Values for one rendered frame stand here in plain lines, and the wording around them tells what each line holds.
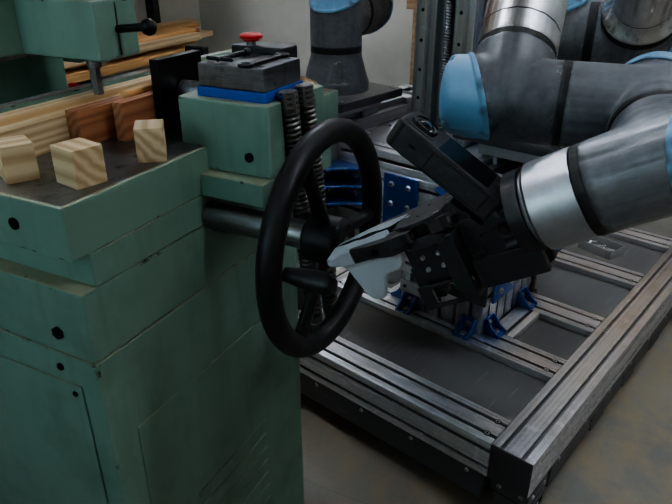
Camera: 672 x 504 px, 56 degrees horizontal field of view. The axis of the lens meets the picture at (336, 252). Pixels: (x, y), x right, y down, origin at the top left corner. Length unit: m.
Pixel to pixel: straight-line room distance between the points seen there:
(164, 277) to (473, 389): 0.90
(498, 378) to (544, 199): 1.08
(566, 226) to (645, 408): 1.46
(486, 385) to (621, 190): 1.08
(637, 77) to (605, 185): 0.12
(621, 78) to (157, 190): 0.50
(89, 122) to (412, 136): 0.46
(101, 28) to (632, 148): 0.61
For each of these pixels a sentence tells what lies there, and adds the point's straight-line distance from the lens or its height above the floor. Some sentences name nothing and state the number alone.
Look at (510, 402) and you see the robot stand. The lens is 1.50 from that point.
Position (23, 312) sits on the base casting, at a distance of 0.81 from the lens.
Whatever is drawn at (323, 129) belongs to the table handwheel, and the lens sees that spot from 0.69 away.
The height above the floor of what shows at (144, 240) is 0.82.
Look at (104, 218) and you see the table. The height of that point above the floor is 0.87.
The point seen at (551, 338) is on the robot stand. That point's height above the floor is 0.21.
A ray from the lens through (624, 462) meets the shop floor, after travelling 1.76.
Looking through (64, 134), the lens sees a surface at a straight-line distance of 0.87.
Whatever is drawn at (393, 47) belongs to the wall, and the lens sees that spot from 4.23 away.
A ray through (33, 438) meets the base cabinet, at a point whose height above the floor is 0.54.
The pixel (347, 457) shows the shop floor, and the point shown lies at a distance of 1.62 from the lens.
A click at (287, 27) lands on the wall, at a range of 4.55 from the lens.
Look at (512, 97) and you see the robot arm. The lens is 0.58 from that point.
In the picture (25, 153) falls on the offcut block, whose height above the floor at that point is 0.93.
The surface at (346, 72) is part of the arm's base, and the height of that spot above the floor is 0.87.
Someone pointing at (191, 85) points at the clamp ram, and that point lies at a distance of 0.90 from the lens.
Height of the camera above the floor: 1.14
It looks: 27 degrees down
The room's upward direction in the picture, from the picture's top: straight up
